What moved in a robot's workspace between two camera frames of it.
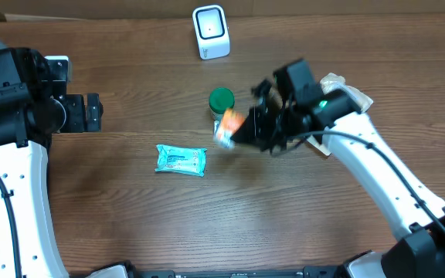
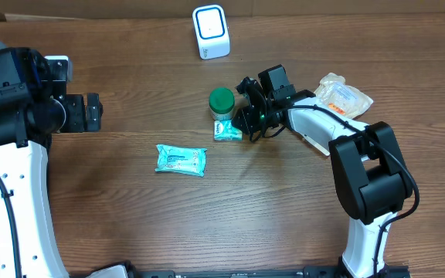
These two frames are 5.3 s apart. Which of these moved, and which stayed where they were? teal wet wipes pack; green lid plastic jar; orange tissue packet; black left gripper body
Moved: orange tissue packet
Stayed: green lid plastic jar; black left gripper body; teal wet wipes pack
